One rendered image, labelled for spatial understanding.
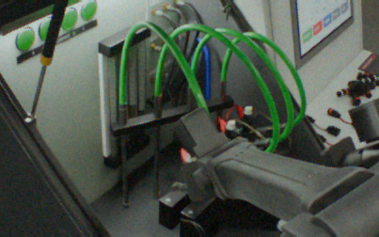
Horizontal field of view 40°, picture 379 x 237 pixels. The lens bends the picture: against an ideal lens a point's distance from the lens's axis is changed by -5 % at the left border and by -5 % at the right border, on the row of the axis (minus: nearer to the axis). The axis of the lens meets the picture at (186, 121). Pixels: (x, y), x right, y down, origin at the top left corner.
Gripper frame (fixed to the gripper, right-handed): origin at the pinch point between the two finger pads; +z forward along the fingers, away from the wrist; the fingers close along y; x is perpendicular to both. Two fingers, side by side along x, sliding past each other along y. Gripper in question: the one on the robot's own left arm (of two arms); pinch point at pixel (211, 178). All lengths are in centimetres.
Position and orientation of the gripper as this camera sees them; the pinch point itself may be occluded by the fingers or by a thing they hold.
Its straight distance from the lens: 100.8
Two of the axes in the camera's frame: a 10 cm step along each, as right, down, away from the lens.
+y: -9.6, 2.5, -0.8
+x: 2.6, 9.5, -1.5
